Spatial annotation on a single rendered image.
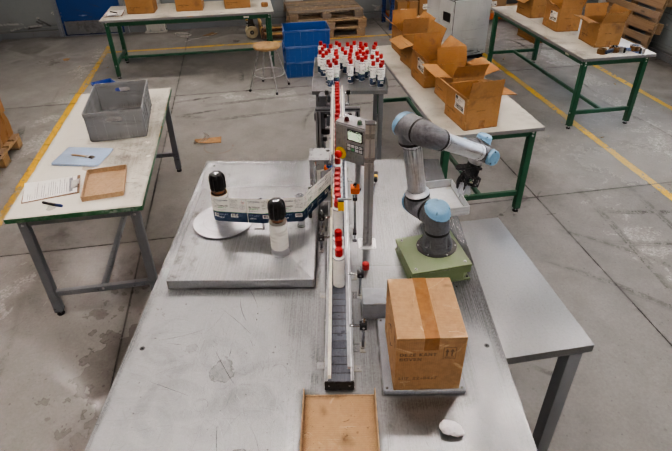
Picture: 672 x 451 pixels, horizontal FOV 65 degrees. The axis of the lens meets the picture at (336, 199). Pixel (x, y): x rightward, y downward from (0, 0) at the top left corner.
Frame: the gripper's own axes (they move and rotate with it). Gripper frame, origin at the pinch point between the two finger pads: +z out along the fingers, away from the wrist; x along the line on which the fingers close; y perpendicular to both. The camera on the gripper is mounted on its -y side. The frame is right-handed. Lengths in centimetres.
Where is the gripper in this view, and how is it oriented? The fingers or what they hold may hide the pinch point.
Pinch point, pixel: (459, 194)
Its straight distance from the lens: 280.9
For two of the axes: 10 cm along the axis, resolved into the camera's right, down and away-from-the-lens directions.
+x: 9.5, 0.6, 3.2
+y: 2.4, 5.2, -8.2
